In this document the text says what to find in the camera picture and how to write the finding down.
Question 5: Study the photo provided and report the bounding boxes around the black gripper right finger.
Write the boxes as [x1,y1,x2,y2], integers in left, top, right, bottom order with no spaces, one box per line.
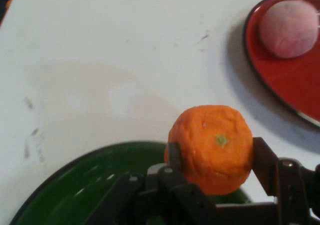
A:
[251,136,320,225]

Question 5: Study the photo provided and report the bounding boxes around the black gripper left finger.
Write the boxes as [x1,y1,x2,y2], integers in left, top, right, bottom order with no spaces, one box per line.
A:
[83,141,217,225]

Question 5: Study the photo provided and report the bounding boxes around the orange toy tangerine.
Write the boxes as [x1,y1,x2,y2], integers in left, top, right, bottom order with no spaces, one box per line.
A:
[163,104,255,196]

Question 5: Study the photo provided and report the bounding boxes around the dark green plate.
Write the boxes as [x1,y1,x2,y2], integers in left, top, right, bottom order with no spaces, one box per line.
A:
[9,140,253,225]

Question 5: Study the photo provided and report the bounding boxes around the red plate with black rim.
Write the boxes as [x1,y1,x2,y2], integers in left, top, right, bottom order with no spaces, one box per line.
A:
[243,0,320,130]

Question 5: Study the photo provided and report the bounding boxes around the pink toy peach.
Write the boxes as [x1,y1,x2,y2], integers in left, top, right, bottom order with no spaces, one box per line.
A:
[258,0,319,59]

